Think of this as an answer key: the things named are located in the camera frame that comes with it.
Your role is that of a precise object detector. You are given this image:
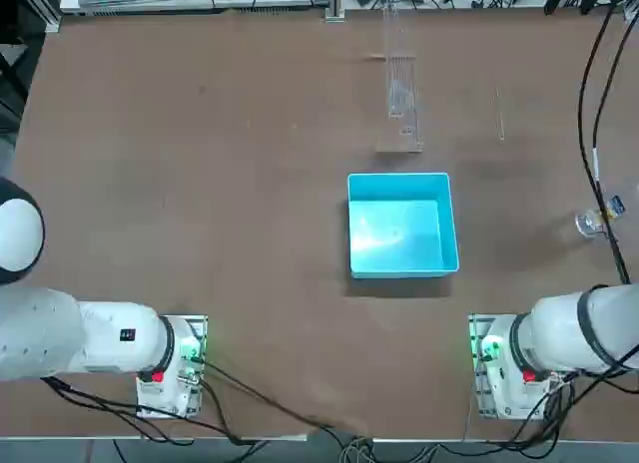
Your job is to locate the clear glass thermometer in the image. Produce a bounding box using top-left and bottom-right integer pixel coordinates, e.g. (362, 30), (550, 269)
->
(494, 86), (506, 145)

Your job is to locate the small clear glass cup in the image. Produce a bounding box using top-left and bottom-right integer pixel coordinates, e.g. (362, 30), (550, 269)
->
(573, 208), (609, 241)

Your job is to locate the clear acrylic rack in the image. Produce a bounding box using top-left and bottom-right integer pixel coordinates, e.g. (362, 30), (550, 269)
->
(373, 0), (426, 156)

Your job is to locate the thick black cable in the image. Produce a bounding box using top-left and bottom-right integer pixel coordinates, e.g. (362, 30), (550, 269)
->
(577, 0), (633, 285)
(591, 0), (639, 195)

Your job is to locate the white board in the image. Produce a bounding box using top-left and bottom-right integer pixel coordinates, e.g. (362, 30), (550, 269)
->
(59, 0), (331, 16)

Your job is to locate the teal plastic bin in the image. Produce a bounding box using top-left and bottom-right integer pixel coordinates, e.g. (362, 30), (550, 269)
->
(346, 171), (460, 280)

